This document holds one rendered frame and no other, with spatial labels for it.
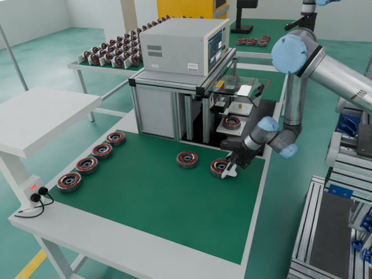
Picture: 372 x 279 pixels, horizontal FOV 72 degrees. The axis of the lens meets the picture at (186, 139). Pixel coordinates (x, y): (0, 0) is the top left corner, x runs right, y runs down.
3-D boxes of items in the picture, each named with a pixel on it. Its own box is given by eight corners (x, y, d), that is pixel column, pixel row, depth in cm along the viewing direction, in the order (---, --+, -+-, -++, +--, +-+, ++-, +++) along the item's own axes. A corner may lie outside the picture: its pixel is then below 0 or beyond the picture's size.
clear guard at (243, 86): (264, 88, 147) (265, 78, 144) (257, 108, 129) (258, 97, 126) (210, 82, 158) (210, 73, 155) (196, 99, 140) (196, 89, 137)
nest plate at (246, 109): (253, 106, 180) (253, 104, 179) (248, 115, 169) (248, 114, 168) (231, 102, 185) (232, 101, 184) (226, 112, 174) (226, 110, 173)
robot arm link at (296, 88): (292, 22, 100) (281, 129, 126) (283, 28, 93) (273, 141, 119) (325, 21, 94) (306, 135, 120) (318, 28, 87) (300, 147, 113)
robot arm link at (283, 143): (304, 140, 110) (283, 123, 112) (296, 154, 103) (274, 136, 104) (292, 150, 116) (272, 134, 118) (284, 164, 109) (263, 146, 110)
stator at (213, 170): (233, 165, 133) (234, 159, 131) (231, 180, 125) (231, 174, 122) (212, 162, 136) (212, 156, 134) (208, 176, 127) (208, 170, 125)
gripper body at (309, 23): (311, 36, 149) (316, 14, 142) (295, 35, 153) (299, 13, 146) (313, 33, 155) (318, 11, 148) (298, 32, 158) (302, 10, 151)
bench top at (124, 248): (289, 72, 246) (289, 67, 243) (235, 319, 82) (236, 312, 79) (190, 63, 279) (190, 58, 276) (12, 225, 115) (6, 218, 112)
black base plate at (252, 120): (275, 103, 186) (276, 100, 185) (262, 156, 138) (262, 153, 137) (213, 95, 201) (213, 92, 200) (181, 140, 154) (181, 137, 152)
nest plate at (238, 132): (246, 123, 162) (246, 121, 161) (241, 135, 151) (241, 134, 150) (222, 119, 167) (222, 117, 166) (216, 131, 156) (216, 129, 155)
